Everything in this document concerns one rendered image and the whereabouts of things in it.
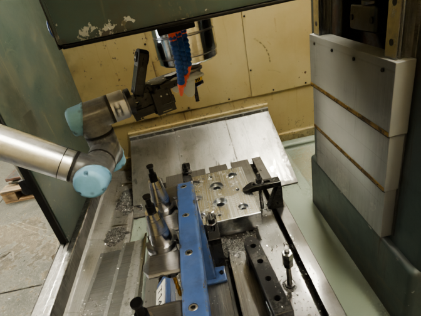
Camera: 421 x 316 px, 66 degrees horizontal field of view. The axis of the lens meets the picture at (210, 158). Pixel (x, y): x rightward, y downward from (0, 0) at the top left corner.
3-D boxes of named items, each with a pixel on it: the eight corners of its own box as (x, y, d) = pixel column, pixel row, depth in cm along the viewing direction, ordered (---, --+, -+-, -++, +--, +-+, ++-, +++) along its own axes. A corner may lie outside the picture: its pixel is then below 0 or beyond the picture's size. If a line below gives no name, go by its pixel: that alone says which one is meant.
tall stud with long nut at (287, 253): (286, 291, 84) (282, 256, 78) (283, 282, 87) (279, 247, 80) (296, 288, 84) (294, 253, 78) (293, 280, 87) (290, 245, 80)
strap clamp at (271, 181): (247, 214, 113) (241, 179, 106) (245, 209, 116) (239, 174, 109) (283, 206, 113) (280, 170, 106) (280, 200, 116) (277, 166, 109)
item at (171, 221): (146, 238, 65) (145, 236, 65) (148, 222, 70) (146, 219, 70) (180, 231, 66) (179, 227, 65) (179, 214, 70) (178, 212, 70)
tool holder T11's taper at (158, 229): (170, 246, 60) (160, 217, 57) (146, 247, 61) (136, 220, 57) (173, 229, 64) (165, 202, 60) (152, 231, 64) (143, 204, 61)
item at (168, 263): (143, 282, 56) (141, 279, 55) (145, 259, 60) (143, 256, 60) (182, 273, 56) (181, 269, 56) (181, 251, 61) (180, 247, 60)
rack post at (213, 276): (193, 289, 90) (166, 206, 76) (192, 274, 95) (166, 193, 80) (227, 281, 90) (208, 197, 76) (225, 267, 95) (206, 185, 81)
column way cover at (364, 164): (378, 241, 93) (395, 63, 68) (312, 162, 134) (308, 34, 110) (394, 237, 93) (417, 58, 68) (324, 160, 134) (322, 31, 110)
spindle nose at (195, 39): (227, 56, 81) (220, 4, 75) (167, 72, 77) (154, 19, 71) (206, 48, 94) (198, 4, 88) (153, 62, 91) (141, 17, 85)
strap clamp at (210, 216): (215, 268, 95) (206, 230, 88) (210, 237, 107) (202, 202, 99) (227, 266, 95) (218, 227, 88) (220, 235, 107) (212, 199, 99)
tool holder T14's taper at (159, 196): (170, 209, 70) (162, 184, 66) (150, 212, 70) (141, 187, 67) (172, 197, 73) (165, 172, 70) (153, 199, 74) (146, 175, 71)
